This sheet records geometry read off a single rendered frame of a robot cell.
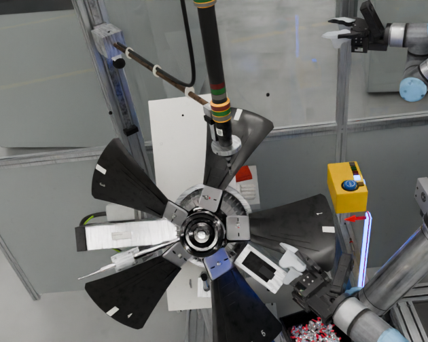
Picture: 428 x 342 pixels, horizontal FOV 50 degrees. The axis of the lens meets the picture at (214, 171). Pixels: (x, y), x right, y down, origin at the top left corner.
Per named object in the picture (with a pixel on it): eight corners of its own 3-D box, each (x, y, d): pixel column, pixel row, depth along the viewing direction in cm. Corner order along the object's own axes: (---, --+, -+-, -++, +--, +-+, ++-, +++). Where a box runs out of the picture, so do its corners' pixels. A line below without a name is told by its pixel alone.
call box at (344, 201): (326, 186, 164) (327, 163, 158) (354, 183, 163) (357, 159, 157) (335, 217, 152) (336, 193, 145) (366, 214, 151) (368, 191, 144)
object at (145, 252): (188, 239, 135) (81, 281, 137) (185, 233, 135) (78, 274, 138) (187, 241, 132) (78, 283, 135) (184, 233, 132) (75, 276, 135)
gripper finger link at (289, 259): (267, 249, 110) (293, 277, 106) (284, 235, 112) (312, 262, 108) (266, 254, 113) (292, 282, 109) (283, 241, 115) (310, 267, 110)
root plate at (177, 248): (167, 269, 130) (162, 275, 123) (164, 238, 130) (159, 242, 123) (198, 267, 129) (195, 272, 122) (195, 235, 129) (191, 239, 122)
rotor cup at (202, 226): (184, 256, 132) (176, 265, 119) (179, 206, 132) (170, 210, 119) (234, 252, 130) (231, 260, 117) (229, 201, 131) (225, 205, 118)
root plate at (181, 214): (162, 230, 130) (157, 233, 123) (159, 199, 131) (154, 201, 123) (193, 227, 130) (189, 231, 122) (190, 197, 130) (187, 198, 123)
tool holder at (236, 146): (201, 143, 110) (194, 108, 104) (225, 131, 112) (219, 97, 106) (223, 160, 104) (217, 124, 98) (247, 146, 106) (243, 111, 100)
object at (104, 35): (96, 52, 150) (88, 27, 144) (115, 45, 152) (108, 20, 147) (109, 61, 143) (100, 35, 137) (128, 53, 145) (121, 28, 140)
